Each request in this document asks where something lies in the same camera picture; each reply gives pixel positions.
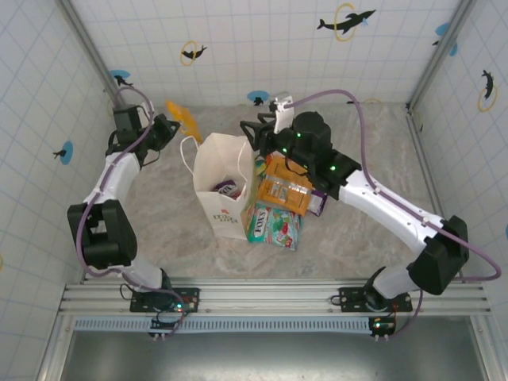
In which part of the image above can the aluminium mounting rail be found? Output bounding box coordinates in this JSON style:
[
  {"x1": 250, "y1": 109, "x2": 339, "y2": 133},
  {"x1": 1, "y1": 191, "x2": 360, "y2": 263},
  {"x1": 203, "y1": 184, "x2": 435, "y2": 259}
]
[{"x1": 58, "y1": 277, "x2": 492, "y2": 318}]

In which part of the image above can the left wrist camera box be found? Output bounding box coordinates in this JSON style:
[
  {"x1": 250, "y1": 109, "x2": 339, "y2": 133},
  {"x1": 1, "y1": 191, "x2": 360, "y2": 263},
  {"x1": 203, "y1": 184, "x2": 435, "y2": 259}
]
[{"x1": 112, "y1": 102, "x2": 155, "y2": 132}]

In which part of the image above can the aluminium frame bar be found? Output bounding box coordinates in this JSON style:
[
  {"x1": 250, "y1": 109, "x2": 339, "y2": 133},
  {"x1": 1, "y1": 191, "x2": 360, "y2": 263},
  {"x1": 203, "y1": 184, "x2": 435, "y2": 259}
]
[
  {"x1": 35, "y1": 315, "x2": 79, "y2": 381},
  {"x1": 470, "y1": 316, "x2": 502, "y2": 381}
]

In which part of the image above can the white slotted cable duct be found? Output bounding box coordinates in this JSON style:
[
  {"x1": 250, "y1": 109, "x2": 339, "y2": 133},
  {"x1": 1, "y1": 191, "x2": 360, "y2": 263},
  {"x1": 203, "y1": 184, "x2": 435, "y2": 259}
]
[{"x1": 73, "y1": 316, "x2": 374, "y2": 333}]

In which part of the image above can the white paper bag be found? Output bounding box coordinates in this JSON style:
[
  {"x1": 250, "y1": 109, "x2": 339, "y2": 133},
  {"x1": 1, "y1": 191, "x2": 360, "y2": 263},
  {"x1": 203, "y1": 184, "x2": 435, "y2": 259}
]
[{"x1": 180, "y1": 133, "x2": 259, "y2": 241}]

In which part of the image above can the purple candy packet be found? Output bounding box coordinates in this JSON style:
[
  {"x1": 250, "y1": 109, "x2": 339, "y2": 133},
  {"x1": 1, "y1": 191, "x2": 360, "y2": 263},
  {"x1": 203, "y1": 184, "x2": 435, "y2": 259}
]
[
  {"x1": 309, "y1": 189, "x2": 329, "y2": 217},
  {"x1": 214, "y1": 180, "x2": 244, "y2": 200}
]

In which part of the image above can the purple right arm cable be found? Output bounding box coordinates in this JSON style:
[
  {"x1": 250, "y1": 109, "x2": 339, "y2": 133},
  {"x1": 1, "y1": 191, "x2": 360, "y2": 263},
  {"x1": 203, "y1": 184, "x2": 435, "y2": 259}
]
[{"x1": 287, "y1": 89, "x2": 503, "y2": 341}]

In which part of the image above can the aluminium corner post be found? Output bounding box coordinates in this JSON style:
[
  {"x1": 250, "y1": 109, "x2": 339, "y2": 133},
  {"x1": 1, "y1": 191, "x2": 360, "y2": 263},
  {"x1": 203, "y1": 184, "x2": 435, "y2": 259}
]
[
  {"x1": 55, "y1": 0, "x2": 132, "y2": 116},
  {"x1": 406, "y1": 0, "x2": 479, "y2": 110}
]

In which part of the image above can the large dolphin yellow ring sticker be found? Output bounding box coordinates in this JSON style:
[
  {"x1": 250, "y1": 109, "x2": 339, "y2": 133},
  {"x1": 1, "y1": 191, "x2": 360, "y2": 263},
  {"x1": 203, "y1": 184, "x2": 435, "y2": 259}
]
[{"x1": 316, "y1": 2, "x2": 377, "y2": 43}]

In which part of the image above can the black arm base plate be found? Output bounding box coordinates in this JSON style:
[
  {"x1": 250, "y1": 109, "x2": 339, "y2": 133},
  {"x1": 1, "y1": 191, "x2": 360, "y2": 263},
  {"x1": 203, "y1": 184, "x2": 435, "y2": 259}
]
[
  {"x1": 337, "y1": 286, "x2": 414, "y2": 314},
  {"x1": 129, "y1": 286, "x2": 202, "y2": 314}
]

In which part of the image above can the aluminium side rail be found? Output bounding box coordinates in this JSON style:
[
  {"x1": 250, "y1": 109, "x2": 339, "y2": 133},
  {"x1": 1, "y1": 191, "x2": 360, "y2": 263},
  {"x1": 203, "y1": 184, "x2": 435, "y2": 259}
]
[{"x1": 404, "y1": 103, "x2": 449, "y2": 219}]

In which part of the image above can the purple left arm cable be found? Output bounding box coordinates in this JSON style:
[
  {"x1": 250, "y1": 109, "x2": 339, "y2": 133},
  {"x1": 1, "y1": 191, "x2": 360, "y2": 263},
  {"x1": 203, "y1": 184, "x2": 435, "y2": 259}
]
[{"x1": 75, "y1": 86, "x2": 187, "y2": 338}]

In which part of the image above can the orange snack packet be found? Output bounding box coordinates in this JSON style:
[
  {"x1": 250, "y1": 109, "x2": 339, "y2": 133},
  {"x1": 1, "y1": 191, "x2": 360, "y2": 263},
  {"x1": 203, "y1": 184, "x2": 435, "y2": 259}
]
[{"x1": 256, "y1": 153, "x2": 313, "y2": 217}]

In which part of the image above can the green Fox's candy packet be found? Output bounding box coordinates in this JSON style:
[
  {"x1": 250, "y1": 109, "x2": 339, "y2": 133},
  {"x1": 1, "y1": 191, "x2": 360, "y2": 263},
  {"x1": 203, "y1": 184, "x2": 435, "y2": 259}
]
[{"x1": 242, "y1": 202, "x2": 302, "y2": 252}]

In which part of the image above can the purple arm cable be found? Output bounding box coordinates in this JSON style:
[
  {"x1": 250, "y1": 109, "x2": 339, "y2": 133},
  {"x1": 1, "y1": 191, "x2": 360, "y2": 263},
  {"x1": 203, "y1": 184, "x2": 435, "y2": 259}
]
[
  {"x1": 287, "y1": 89, "x2": 503, "y2": 341},
  {"x1": 75, "y1": 86, "x2": 187, "y2": 338}
]

